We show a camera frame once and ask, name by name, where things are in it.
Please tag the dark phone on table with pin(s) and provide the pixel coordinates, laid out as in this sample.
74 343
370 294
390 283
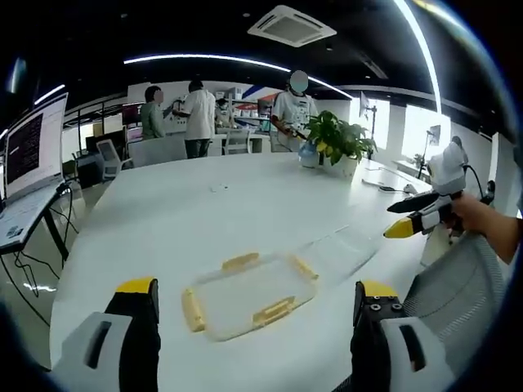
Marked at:
386 188

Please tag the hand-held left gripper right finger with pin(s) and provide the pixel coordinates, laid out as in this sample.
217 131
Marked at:
380 351

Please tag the short ceiling light strip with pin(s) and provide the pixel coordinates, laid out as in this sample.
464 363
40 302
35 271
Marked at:
49 94

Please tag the small white table item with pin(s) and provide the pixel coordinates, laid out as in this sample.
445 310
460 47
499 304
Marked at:
409 188

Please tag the grey mesh office chair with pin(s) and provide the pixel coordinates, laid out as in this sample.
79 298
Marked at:
457 294

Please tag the blue round bottle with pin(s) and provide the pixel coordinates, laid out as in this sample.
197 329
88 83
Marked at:
307 155

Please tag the ceiling air conditioner vent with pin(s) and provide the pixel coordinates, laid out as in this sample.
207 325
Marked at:
292 25

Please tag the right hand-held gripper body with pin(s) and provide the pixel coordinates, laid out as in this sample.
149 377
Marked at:
447 171

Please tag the computer monitor with dark window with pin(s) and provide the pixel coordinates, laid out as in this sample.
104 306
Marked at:
34 147

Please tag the clear plastic container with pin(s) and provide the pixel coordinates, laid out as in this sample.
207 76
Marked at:
347 253

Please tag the long ceiling light strip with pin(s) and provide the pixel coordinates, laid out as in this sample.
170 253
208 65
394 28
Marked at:
229 60
427 53

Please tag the white office chair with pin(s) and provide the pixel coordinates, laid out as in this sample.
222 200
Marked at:
237 141
109 157

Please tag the clear lid with yellow buckles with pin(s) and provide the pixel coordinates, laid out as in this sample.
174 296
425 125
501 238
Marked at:
249 300

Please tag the green potted plant white pot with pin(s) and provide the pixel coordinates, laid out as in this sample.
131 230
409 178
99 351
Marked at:
339 139

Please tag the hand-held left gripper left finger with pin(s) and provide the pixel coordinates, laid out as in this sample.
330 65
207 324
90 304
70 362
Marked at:
122 347

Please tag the side desk with black legs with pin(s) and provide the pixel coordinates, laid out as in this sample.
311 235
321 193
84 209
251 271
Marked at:
49 228

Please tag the person's right hand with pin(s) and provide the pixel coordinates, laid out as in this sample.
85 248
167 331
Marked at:
468 214

